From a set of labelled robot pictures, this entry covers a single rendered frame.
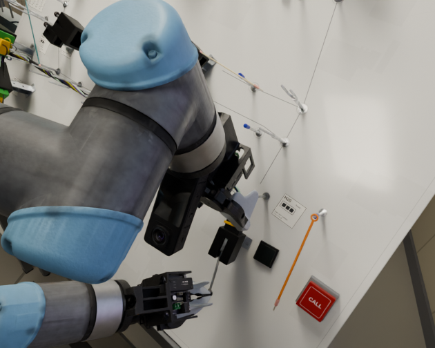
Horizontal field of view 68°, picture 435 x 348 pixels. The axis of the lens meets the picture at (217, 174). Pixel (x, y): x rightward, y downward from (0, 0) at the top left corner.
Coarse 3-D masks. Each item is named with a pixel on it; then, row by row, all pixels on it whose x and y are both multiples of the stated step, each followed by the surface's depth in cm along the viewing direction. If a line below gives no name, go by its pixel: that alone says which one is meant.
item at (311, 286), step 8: (312, 288) 57; (320, 288) 56; (304, 296) 57; (312, 296) 56; (320, 296) 56; (328, 296) 55; (304, 304) 57; (312, 304) 56; (320, 304) 56; (328, 304) 55; (312, 312) 56; (320, 312) 56; (320, 320) 56
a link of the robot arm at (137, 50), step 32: (128, 0) 22; (160, 0) 22; (96, 32) 21; (128, 32) 21; (160, 32) 20; (96, 64) 20; (128, 64) 20; (160, 64) 20; (192, 64) 23; (96, 96) 22; (128, 96) 21; (160, 96) 22; (192, 96) 24; (192, 128) 27
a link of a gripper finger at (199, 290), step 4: (196, 284) 57; (200, 284) 57; (204, 284) 58; (196, 288) 59; (200, 288) 60; (204, 288) 61; (192, 292) 59; (196, 292) 59; (200, 292) 60; (204, 292) 61; (208, 292) 61
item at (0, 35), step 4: (0, 32) 82; (4, 32) 83; (0, 36) 82; (4, 36) 83; (8, 36) 84; (12, 36) 85; (0, 40) 82; (4, 40) 83; (8, 40) 84; (12, 40) 85; (0, 44) 82; (4, 44) 83; (8, 44) 84; (12, 44) 84; (0, 48) 83; (4, 48) 83; (8, 48) 84; (0, 52) 83; (4, 52) 84; (4, 56) 86
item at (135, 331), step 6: (138, 324) 96; (126, 330) 109; (132, 330) 104; (138, 330) 99; (144, 330) 94; (126, 336) 113; (132, 336) 108; (138, 336) 103; (144, 336) 98; (150, 336) 94; (132, 342) 112; (138, 342) 107; (144, 342) 101; (150, 342) 97; (156, 342) 93
